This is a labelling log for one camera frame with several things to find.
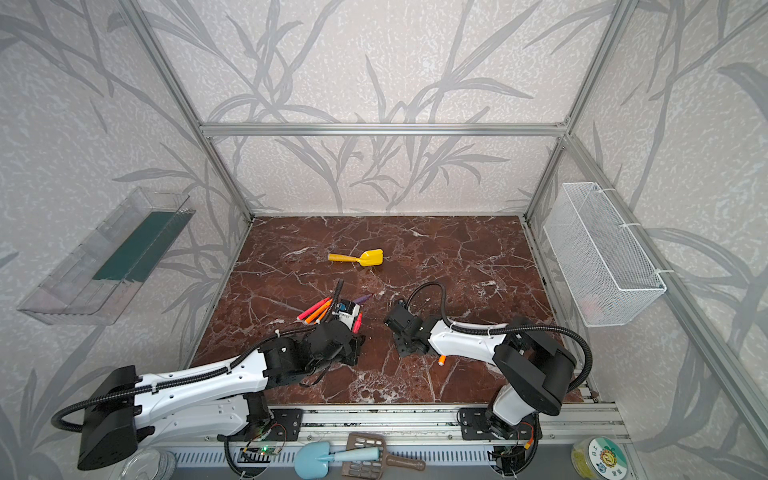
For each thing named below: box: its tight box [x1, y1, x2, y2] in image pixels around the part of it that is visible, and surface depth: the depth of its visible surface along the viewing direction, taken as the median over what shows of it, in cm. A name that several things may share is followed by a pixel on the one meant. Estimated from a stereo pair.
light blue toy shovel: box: [294, 442, 380, 479], surface depth 70 cm
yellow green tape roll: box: [571, 436, 629, 480], surface depth 64 cm
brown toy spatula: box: [341, 432, 426, 479], surface depth 70 cm
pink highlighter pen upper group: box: [296, 297, 332, 321], surface depth 96 cm
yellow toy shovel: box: [327, 248, 384, 267], surface depth 108 cm
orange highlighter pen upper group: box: [304, 299, 333, 324], surface depth 95 cm
